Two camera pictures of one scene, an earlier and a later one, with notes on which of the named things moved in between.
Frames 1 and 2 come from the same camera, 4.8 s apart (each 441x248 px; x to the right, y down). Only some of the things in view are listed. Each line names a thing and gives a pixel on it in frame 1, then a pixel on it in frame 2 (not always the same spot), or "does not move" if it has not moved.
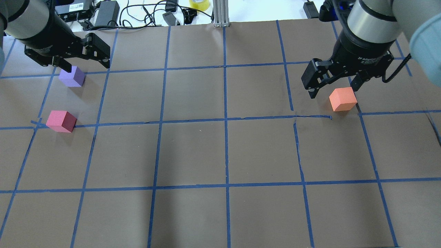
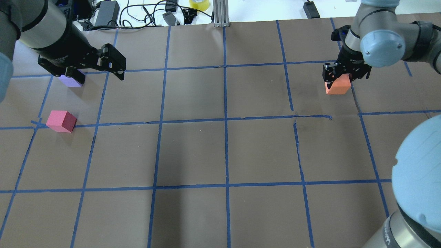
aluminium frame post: [221, 14] does not move
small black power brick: [310, 10] does not move
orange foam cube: [342, 99] -> [340, 86]
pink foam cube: [62, 121] does not move
